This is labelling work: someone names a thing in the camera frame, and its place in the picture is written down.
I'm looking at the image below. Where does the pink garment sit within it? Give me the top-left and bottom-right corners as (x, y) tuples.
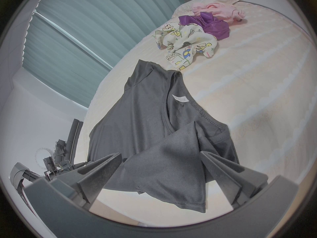
(192, 1), (246, 24)

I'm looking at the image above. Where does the round white-framed mirror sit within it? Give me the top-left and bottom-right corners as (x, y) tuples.
(35, 146), (53, 168)

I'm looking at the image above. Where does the purple garment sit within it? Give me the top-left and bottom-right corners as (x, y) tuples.
(178, 12), (231, 40)

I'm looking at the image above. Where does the blue-green curtain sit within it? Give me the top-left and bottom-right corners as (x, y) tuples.
(32, 0), (196, 70)
(21, 12), (113, 109)

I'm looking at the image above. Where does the dark dressing table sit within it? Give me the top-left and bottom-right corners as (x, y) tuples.
(37, 139), (67, 169)

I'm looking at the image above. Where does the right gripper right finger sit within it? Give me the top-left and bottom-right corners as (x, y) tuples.
(200, 151), (269, 205)

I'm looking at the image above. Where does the cream pillow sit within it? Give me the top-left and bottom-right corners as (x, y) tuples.
(173, 0), (243, 17)

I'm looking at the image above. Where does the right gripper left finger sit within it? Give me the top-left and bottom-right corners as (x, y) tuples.
(51, 153), (122, 205)

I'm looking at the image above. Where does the dark chest of drawers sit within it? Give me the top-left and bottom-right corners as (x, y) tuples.
(66, 119), (84, 163)

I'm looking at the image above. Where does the black T-shirt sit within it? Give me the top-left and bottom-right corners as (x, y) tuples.
(87, 60), (240, 214)

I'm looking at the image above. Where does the white printed pyjama garment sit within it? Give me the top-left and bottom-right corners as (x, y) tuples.
(152, 22), (218, 71)

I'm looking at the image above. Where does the bed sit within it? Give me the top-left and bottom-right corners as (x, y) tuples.
(75, 0), (315, 229)

